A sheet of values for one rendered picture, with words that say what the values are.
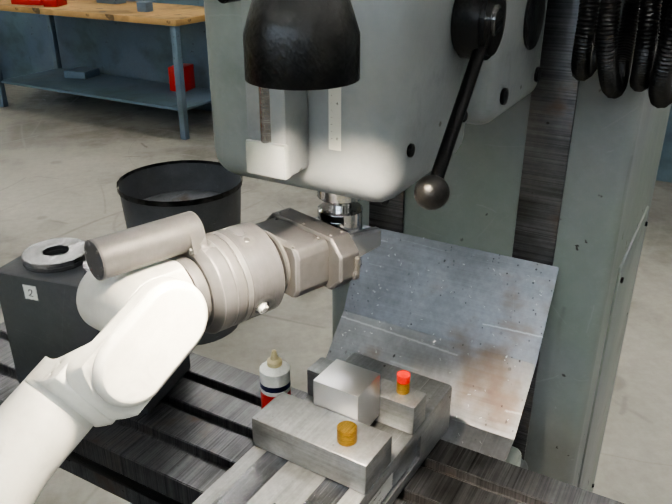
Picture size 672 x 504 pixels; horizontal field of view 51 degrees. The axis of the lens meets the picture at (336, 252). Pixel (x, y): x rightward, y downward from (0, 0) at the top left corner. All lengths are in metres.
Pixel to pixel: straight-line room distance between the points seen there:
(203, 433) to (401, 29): 0.61
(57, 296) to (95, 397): 0.45
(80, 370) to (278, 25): 0.29
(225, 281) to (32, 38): 7.27
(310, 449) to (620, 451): 1.81
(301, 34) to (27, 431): 0.35
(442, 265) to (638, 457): 1.51
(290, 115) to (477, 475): 0.53
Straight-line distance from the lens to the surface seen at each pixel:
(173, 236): 0.61
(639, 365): 2.96
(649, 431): 2.63
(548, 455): 1.26
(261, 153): 0.60
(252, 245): 0.64
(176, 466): 0.95
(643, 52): 0.81
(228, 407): 1.03
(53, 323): 1.04
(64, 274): 1.02
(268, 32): 0.43
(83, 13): 5.99
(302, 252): 0.66
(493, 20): 0.67
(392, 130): 0.59
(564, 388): 1.18
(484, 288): 1.10
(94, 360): 0.56
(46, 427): 0.59
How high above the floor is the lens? 1.54
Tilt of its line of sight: 25 degrees down
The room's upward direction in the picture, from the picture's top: straight up
